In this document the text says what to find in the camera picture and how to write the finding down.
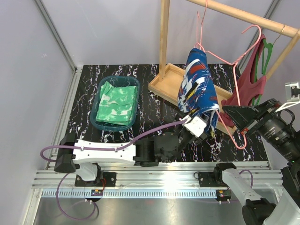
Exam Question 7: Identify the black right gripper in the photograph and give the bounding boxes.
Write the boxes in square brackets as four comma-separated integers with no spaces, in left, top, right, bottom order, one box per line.
[224,97,300,164]

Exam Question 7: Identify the blue patterned trousers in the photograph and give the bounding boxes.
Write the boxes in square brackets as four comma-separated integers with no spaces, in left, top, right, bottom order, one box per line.
[177,48,220,135]

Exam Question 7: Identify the pink wire hanger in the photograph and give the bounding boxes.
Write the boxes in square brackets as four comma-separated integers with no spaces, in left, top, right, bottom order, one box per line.
[195,24,263,150]
[195,0,208,51]

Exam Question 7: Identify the green tie-dye trousers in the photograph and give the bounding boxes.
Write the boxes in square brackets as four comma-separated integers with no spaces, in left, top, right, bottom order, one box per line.
[96,82,137,125]

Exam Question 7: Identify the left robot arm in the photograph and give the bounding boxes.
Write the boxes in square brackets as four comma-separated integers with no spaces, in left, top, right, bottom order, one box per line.
[54,114,208,186]

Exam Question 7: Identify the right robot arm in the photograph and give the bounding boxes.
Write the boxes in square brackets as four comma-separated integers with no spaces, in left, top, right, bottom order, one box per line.
[212,98,300,225]

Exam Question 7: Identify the green hanger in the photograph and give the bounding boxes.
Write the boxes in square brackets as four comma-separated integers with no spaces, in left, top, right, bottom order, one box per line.
[250,35,273,105]

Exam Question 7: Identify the maroon tank top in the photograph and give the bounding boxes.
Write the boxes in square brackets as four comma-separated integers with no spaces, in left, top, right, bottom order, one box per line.
[220,34,267,127]

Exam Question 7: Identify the wooden clothes rack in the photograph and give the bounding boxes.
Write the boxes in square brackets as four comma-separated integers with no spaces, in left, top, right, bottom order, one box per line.
[149,0,300,135]

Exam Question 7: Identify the teal plastic basket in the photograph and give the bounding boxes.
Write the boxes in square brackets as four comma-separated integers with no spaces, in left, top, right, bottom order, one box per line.
[90,76,140,132]

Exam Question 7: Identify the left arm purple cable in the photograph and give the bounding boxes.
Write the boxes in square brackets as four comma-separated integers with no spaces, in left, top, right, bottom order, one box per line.
[39,118,188,221]

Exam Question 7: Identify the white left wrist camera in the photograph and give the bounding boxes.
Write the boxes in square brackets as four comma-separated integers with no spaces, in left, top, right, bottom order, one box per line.
[182,115,207,137]

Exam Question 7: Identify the aluminium mounting rail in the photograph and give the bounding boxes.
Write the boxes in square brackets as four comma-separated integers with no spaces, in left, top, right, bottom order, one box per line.
[32,162,282,199]

